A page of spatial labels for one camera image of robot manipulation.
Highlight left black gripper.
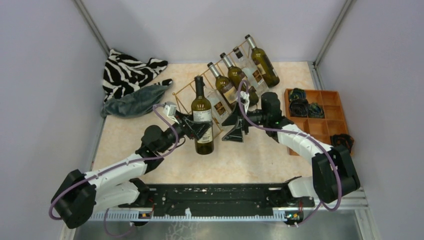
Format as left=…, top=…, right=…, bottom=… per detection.
left=158, top=109, right=213, bottom=153

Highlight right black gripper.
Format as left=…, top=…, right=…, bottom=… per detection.
left=221, top=100, right=269, bottom=143

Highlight dark bottle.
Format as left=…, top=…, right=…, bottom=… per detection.
left=191, top=75, right=214, bottom=155
left=220, top=52, right=259, bottom=107

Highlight brown wine bottle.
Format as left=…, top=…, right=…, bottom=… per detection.
left=207, top=62, right=238, bottom=110

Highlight clear square liquor bottle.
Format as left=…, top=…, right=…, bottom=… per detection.
left=233, top=47, right=269, bottom=98

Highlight olive green wine bottle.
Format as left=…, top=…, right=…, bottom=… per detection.
left=244, top=34, right=280, bottom=88

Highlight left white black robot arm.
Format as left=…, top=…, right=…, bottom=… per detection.
left=49, top=111, right=213, bottom=229

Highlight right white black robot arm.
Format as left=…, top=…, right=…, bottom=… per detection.
left=222, top=92, right=361, bottom=206

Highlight grey plush cloth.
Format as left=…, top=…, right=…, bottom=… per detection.
left=100, top=78, right=174, bottom=119

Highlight dark rolled tie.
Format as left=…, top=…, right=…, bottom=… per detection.
left=308, top=102, right=325, bottom=119
left=289, top=98, right=309, bottom=117

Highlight yellow patterned rolled tie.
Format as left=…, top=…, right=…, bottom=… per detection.
left=288, top=87, right=306, bottom=103

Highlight zebra striped cloth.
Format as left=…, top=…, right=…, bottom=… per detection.
left=102, top=48, right=169, bottom=103

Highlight wooden compartment tray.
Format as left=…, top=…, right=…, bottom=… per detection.
left=283, top=88, right=351, bottom=145

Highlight black rolled belt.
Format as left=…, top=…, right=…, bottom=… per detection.
left=330, top=133, right=355, bottom=154

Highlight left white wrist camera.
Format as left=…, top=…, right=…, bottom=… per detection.
left=162, top=101, right=177, bottom=122

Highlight gold wire wine rack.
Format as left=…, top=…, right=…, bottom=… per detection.
left=173, top=35, right=277, bottom=140

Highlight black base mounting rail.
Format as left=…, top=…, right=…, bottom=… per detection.
left=114, top=182, right=316, bottom=223

